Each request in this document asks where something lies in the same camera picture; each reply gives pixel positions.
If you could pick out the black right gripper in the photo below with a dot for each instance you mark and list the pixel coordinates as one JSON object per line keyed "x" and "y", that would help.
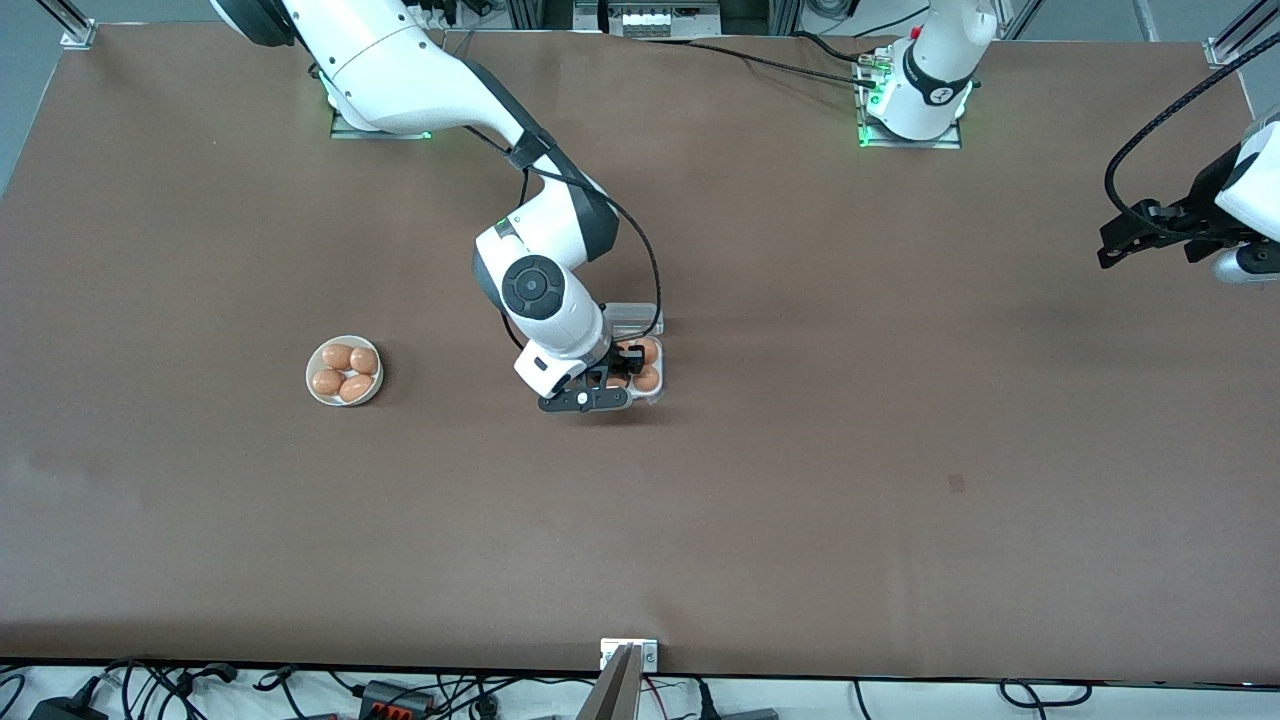
{"x": 622, "y": 362}

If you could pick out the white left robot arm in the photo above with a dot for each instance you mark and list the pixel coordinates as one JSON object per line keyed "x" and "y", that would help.
{"x": 935, "y": 65}

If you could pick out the white ceramic bowl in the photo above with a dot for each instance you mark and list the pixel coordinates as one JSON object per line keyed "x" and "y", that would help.
{"x": 314, "y": 392}

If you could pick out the grey camera support beam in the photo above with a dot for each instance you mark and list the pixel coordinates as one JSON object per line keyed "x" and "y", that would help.
{"x": 612, "y": 695}

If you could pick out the black red connector block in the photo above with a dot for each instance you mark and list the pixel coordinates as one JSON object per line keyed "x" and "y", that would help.
{"x": 395, "y": 700}

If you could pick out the white power strip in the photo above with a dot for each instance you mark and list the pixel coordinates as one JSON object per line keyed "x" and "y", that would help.
{"x": 660, "y": 18}

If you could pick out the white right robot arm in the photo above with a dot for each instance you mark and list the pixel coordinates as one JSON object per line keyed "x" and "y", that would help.
{"x": 400, "y": 70}

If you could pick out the black power adapter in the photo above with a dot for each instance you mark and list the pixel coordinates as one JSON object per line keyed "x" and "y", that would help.
{"x": 65, "y": 710}

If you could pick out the aluminium frame post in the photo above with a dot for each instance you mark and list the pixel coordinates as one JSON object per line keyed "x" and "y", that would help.
{"x": 72, "y": 25}
{"x": 1240, "y": 40}

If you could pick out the clear plastic egg box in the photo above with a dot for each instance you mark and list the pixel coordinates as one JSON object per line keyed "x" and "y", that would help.
{"x": 635, "y": 318}

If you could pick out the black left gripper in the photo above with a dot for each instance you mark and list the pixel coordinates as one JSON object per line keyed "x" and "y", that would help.
{"x": 1203, "y": 201}

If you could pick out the silver camera mount bracket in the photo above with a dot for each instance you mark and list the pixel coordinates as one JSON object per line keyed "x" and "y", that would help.
{"x": 650, "y": 655}

